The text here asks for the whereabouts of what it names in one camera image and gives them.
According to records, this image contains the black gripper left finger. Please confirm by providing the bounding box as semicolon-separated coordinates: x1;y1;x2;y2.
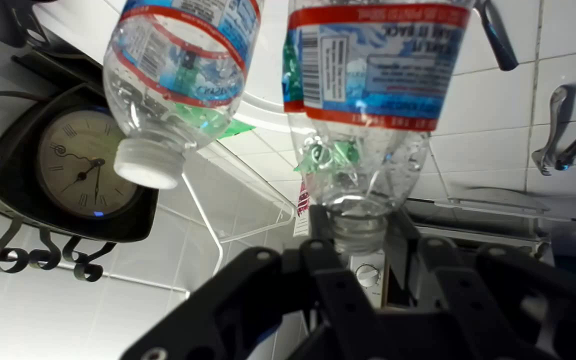
121;238;396;360

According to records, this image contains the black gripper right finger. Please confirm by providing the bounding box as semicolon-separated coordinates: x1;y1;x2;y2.
395;209;576;360

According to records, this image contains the black vintage clock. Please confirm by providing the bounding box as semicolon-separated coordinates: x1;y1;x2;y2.
0;84;159;281

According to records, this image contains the black handled cutlery pair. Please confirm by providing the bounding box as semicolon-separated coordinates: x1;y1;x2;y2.
532;84;576;175

